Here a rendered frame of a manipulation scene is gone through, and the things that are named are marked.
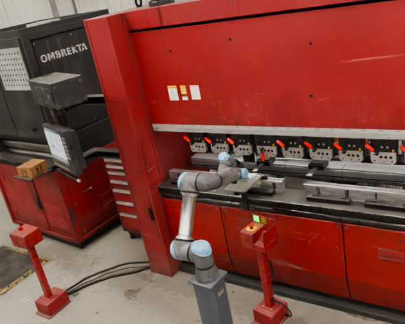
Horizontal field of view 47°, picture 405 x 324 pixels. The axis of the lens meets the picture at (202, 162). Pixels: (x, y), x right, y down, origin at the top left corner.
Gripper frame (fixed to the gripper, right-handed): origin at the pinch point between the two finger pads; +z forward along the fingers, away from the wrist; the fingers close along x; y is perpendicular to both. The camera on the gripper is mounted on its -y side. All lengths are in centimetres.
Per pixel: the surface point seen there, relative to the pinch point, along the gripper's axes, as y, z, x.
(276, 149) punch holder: 21.1, -11.0, -25.5
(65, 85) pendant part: 16, -105, 101
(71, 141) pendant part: -16, -81, 101
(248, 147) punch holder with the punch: 19.8, -13.4, -3.9
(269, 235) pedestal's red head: -38, 0, -33
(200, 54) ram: 65, -67, 23
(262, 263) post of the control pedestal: -55, 17, -25
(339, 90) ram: 49, -43, -74
